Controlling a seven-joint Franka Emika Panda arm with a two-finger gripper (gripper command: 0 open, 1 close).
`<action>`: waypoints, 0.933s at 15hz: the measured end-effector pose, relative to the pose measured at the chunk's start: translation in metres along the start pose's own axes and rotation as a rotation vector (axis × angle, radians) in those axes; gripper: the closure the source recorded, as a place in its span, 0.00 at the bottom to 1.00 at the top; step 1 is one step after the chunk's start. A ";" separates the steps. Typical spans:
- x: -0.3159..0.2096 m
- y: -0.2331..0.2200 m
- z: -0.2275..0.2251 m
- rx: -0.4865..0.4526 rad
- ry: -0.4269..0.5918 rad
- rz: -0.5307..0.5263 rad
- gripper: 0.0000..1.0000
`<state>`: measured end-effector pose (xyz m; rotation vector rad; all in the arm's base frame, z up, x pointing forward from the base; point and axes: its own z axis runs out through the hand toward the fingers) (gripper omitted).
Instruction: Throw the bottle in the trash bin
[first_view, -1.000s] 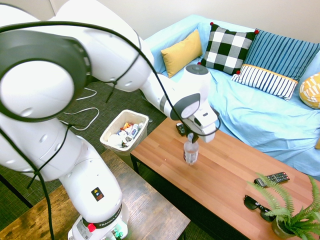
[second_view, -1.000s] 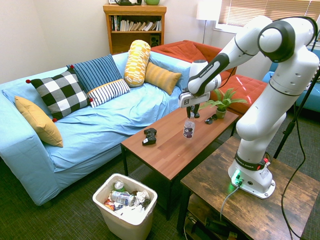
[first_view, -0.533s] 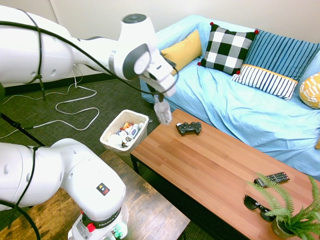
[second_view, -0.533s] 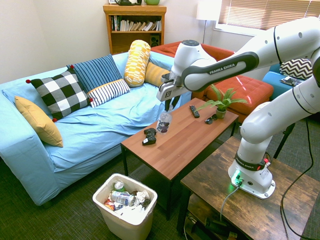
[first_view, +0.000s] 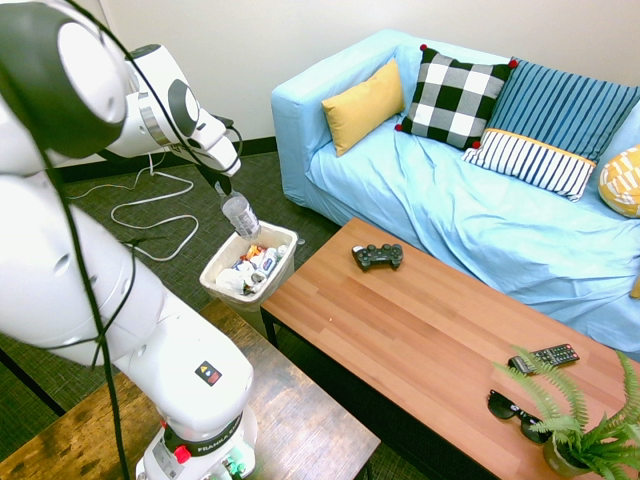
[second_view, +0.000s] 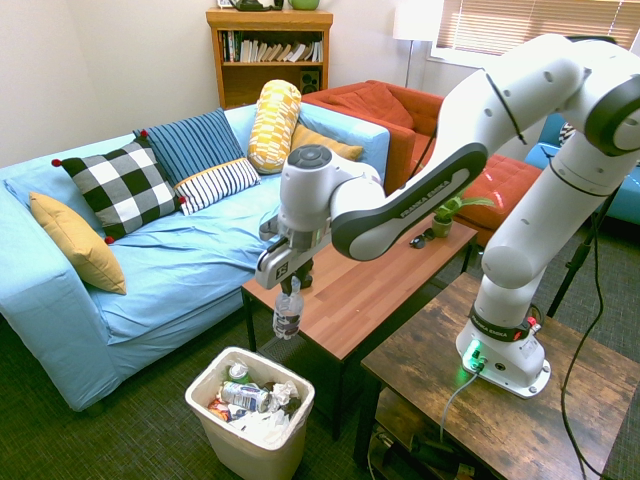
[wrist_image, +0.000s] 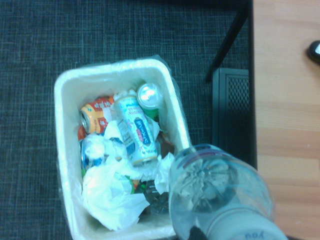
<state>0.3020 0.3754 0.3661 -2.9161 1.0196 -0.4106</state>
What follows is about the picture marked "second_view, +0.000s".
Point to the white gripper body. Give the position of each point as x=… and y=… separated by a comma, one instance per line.
x=280, y=265

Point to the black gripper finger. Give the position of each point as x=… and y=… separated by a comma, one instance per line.
x=286, y=287
x=307, y=274

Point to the clear plastic water bottle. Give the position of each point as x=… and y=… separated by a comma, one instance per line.
x=288, y=315

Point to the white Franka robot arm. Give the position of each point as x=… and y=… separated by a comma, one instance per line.
x=525, y=250

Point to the discarded blue label bottle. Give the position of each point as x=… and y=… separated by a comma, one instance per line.
x=245, y=396

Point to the white trash bin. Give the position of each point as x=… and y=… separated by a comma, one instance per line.
x=260, y=455

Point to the wooden coffee table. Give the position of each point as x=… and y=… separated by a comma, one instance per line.
x=360, y=295

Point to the discarded drink can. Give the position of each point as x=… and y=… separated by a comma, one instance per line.
x=238, y=374

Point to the light blue sofa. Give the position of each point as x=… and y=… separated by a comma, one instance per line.
x=175, y=260

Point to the crumpled white paper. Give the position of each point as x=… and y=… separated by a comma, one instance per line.
x=286, y=395

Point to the black sunglasses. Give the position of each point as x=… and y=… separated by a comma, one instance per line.
x=417, y=242

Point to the mustard yellow pillow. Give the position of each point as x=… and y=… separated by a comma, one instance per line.
x=75, y=240
x=325, y=145

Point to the yellow patterned bolster pillow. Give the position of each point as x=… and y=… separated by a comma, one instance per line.
x=274, y=125

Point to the red snack wrapper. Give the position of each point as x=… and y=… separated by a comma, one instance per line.
x=219, y=411

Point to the green plant pot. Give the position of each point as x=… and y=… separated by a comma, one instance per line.
x=442, y=228

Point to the blue striped pillow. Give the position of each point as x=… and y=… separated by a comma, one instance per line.
x=195, y=140

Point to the green fern plant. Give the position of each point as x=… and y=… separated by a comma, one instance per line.
x=457, y=205

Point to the black white checkered pillow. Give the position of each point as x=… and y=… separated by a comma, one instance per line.
x=120, y=185

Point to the wooden bookshelf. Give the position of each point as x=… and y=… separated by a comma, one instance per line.
x=270, y=85

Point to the orange armchair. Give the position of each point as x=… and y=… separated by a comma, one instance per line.
x=380, y=105

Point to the small black speaker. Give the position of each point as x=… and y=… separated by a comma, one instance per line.
x=310, y=82

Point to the row of books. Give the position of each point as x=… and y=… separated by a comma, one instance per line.
x=275, y=52

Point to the black power brick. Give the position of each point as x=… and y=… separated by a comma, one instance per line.
x=432, y=452

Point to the orange tufted ottoman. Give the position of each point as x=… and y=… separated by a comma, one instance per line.
x=505, y=180

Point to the rustic dark wood table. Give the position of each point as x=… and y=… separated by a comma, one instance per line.
x=500, y=425

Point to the black and white ornament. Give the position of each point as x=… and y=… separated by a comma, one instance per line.
x=257, y=5

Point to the green round bowl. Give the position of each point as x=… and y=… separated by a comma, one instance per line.
x=304, y=4

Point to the white floor lamp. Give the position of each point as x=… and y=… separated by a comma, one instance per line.
x=417, y=20

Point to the small black white cushion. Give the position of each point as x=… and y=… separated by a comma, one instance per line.
x=566, y=134

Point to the blue chair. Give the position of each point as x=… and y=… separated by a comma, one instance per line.
x=625, y=205

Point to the wooden window blinds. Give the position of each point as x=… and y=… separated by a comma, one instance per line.
x=525, y=20

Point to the black camera stand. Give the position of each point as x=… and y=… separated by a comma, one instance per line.
x=575, y=265

